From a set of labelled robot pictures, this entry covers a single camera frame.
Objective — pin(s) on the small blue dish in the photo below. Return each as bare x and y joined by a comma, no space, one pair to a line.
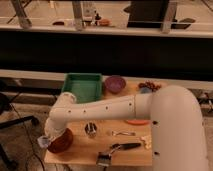
145,90

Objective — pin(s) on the bunch of red grapes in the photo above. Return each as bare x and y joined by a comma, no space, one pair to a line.
151,85

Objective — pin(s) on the purple bowl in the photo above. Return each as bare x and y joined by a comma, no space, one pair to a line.
115,84

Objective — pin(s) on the blue grey towel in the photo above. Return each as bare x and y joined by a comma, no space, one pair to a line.
43,141

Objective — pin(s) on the pale yellow banana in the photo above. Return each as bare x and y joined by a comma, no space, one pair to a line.
147,141

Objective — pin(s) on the black handled spatula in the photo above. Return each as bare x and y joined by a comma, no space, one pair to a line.
104,158

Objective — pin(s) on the green plastic tray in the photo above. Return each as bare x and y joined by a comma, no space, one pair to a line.
87,87

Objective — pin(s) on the red bowl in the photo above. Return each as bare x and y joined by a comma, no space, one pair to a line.
62,143

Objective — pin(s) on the small metal cup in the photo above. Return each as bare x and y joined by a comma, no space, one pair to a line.
91,129

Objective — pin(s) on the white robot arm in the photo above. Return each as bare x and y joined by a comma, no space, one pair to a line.
178,135

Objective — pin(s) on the wooden board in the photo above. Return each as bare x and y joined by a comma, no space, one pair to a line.
84,150

